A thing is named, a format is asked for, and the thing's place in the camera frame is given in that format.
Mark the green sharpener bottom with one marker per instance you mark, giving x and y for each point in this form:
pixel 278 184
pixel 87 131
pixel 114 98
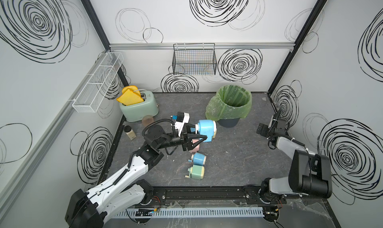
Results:
pixel 196 172

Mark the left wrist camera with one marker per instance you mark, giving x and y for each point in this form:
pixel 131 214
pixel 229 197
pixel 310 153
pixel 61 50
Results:
pixel 180 119

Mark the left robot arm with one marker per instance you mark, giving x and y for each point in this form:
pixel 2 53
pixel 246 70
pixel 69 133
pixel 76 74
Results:
pixel 125 188

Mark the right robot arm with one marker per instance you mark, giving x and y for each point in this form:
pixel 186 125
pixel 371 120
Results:
pixel 309 174

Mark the black wire basket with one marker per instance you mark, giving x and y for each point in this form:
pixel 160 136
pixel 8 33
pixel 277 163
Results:
pixel 194 58

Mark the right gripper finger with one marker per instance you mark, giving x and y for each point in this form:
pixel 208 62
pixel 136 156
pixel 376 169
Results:
pixel 262 129
pixel 274 119

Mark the yellow toy toast slice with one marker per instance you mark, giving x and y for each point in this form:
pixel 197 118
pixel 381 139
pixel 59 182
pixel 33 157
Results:
pixel 130 95

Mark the bin with green bag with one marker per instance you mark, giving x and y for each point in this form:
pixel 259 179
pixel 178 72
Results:
pixel 229 105

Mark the grey slotted cable duct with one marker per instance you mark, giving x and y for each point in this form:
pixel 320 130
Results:
pixel 172 213

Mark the mint green toaster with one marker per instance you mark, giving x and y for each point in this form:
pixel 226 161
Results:
pixel 137 112

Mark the blue sharpener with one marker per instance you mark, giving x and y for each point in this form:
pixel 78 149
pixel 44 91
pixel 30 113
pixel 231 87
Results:
pixel 207 128
pixel 198 159

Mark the white wire shelf basket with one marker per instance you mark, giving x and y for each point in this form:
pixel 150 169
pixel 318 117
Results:
pixel 97 86

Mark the small beige bottle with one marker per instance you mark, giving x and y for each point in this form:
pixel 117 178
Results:
pixel 129 132

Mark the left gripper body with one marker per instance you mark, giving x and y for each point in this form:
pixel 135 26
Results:
pixel 183 142

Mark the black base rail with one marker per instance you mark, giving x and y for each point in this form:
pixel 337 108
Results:
pixel 209 193

